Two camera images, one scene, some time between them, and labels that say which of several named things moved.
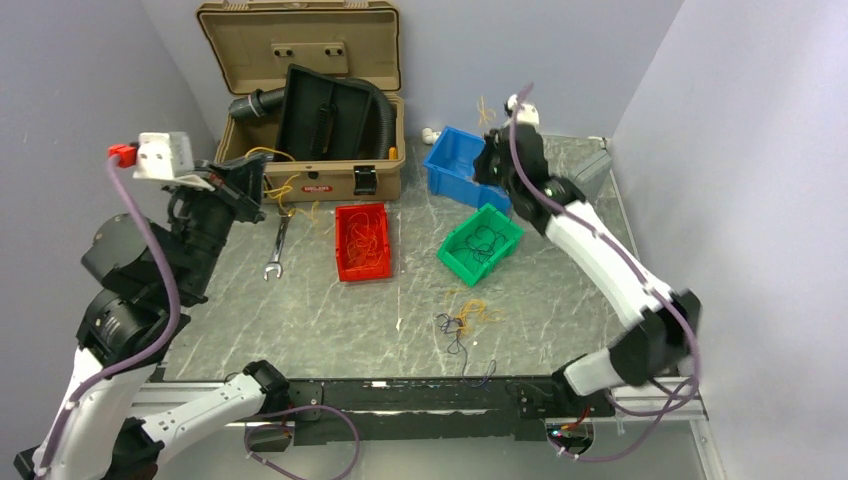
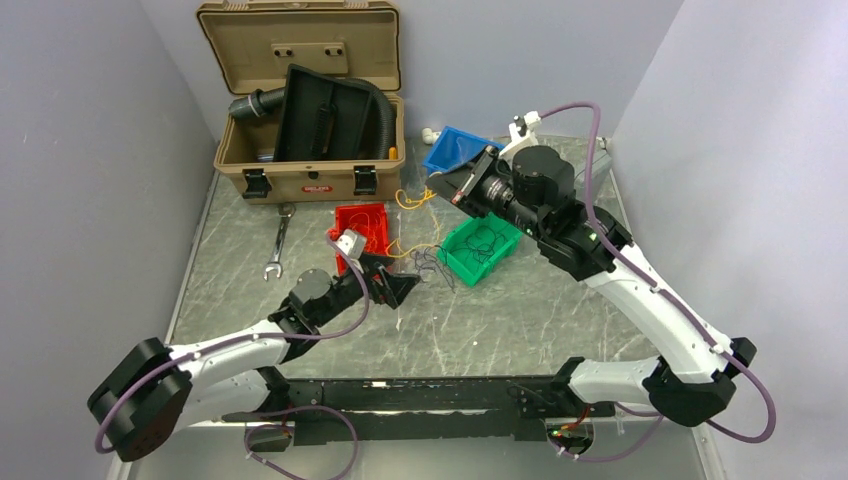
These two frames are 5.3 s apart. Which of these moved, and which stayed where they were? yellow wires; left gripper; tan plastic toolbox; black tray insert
Moved: left gripper; yellow wires
Stayed: tan plastic toolbox; black tray insert
